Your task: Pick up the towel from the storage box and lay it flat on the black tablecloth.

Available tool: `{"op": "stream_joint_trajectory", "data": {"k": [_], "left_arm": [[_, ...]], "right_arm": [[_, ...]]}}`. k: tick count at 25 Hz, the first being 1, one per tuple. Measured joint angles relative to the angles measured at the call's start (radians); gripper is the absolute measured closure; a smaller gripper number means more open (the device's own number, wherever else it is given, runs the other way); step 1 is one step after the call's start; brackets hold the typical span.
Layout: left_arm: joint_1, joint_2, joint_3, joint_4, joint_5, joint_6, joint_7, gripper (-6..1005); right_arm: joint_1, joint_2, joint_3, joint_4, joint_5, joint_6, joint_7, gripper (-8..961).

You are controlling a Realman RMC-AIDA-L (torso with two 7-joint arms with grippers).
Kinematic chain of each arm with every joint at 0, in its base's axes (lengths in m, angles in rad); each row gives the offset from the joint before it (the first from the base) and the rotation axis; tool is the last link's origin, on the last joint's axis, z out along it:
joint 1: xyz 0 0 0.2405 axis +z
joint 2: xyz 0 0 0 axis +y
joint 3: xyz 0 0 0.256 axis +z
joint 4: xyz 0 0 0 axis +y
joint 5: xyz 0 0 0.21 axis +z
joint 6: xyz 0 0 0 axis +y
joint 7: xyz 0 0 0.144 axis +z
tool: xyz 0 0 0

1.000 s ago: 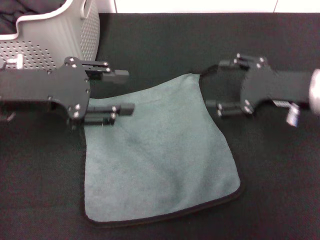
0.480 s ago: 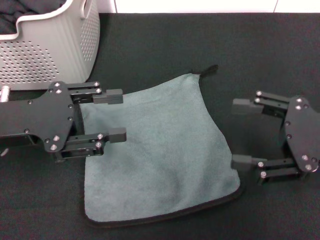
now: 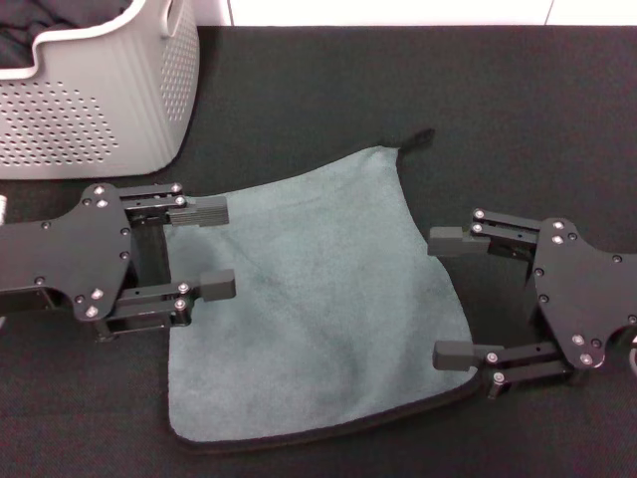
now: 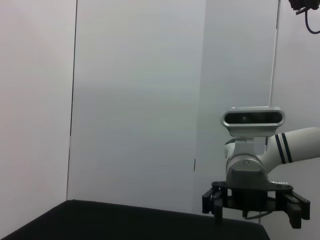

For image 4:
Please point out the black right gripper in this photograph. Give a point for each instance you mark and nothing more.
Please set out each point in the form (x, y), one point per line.
(250, 195)

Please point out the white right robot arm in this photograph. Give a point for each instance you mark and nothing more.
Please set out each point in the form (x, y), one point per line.
(275, 152)

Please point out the black tablecloth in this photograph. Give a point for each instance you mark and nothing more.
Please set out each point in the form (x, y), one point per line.
(125, 222)

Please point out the black head mounted device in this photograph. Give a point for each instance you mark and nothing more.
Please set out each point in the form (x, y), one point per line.
(303, 4)

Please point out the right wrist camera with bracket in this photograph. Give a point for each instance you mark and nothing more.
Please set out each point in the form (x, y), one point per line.
(252, 120)

